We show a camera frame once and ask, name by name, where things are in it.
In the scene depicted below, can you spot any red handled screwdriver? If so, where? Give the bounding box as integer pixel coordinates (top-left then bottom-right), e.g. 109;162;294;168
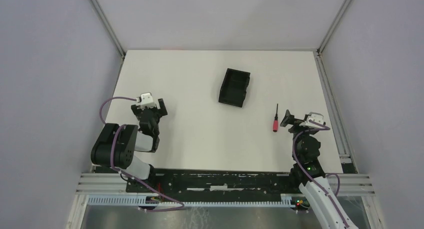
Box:
272;103;279;133

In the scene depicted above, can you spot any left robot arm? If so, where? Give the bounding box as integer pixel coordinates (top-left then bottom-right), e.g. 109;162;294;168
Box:
90;93;168;180

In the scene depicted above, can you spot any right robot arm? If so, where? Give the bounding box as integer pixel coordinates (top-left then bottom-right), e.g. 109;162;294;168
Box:
280;109;358;229

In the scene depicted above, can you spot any black plastic bin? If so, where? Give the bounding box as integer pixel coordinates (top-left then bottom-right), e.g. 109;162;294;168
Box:
218;68;251;108

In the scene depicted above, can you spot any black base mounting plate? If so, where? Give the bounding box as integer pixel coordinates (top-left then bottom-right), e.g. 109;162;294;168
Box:
145;168;310;203

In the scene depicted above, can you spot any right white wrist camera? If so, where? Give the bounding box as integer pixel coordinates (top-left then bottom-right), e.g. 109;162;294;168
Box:
299;112;326;129

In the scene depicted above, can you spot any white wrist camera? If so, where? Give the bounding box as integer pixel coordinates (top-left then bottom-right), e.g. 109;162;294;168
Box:
135;92;157;110
299;112;326;129

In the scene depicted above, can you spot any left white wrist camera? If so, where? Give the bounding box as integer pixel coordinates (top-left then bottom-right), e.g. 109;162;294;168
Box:
135;92;157;110

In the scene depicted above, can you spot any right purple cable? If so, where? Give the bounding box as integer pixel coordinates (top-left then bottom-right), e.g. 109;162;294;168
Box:
292;119;351;229

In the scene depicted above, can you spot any white slotted cable duct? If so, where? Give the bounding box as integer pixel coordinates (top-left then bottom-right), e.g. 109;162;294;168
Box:
87;195;297;209

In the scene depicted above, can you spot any aluminium front rail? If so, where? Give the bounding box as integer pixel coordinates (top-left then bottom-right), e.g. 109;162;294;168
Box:
76;173;376;197

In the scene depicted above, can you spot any left aluminium corner post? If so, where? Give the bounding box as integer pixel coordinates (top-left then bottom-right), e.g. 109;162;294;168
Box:
89;0;126;59

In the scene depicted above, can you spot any aluminium corner post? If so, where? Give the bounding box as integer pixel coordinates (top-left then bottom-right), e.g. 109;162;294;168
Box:
316;0;353;55
89;0;126;59

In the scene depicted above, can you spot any right aluminium corner post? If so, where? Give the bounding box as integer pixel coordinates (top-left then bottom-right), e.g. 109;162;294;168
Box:
316;0;353;55

